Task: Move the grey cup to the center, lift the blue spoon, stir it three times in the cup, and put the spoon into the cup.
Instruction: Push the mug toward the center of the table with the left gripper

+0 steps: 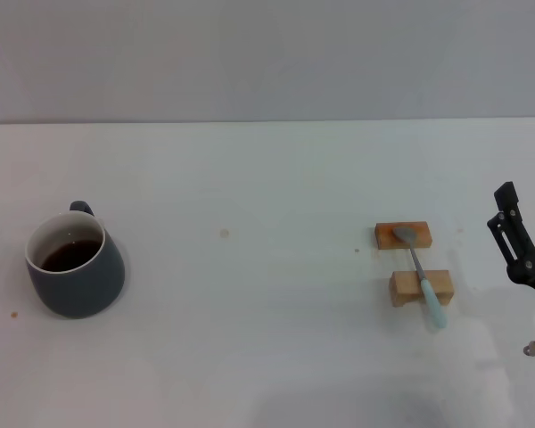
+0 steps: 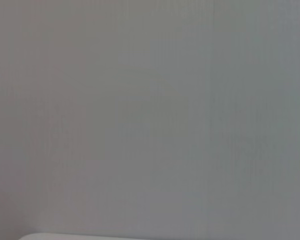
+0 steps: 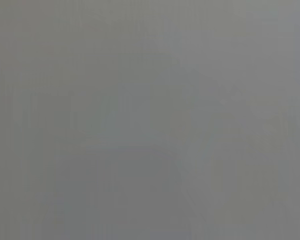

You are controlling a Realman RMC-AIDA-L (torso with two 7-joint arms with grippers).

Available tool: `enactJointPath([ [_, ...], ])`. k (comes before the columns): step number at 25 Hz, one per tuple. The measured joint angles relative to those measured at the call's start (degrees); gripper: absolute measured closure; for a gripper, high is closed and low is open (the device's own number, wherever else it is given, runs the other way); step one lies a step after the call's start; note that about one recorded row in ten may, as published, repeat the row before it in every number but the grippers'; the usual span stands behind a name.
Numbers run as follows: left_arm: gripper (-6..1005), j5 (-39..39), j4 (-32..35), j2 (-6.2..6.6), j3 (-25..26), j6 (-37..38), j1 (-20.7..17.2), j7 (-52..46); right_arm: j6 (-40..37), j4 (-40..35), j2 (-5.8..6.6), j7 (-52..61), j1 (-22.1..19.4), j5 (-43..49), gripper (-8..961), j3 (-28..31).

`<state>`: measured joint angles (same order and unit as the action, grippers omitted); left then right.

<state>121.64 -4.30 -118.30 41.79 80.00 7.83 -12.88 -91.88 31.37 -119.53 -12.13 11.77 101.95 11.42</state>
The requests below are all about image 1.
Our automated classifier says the spoon with light blue handle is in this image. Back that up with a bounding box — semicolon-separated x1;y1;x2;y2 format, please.
392;226;448;330

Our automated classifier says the dark grey ceramic cup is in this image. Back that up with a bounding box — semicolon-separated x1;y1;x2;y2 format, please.
25;200;127;319

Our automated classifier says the pale notched wooden block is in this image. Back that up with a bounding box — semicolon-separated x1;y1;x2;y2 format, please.
389;269;455;309

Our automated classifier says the reddish stained wooden block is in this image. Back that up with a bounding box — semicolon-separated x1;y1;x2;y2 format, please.
374;221;433;251

